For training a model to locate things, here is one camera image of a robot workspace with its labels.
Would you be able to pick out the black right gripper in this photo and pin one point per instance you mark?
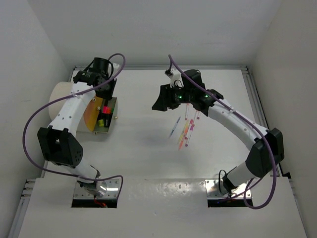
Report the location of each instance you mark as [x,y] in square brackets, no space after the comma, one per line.
[165,99]

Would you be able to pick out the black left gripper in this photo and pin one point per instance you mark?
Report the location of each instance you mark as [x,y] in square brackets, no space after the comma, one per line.
[108,94]

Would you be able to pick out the pink highlighter black body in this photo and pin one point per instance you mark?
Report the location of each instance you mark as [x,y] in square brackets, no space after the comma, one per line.
[106,109]

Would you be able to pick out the light pink cap pen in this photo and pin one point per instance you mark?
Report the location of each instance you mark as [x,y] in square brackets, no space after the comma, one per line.
[187,111]

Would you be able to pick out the purple highlighter black body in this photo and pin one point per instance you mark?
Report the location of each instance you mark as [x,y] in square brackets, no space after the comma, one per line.
[107,122]

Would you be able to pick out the yellow highlighter black body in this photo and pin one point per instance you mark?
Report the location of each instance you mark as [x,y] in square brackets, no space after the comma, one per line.
[101,123]

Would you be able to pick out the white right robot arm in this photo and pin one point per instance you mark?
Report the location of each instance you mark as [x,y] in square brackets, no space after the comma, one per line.
[188,88]

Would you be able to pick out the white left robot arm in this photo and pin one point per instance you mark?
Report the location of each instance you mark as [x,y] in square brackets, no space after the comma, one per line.
[88,97]

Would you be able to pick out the blue clear pen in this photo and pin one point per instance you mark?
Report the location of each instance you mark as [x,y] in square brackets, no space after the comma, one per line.
[174,127]

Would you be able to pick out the pink cap white pen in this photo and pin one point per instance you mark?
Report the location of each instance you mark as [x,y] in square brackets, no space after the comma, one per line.
[189,126]

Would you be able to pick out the purple cap white pen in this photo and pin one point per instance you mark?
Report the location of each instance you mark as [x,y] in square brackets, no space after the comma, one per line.
[189,135]

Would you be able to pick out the yellow clear pen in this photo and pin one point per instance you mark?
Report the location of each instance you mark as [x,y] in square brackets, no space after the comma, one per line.
[183,131]

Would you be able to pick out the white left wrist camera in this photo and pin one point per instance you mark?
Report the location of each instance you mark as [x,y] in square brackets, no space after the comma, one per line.
[116,67]

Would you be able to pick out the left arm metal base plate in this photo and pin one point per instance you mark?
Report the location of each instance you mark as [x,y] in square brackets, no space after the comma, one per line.
[109,187]

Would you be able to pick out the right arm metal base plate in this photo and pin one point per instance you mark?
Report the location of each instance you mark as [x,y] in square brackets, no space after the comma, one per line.
[216,191]

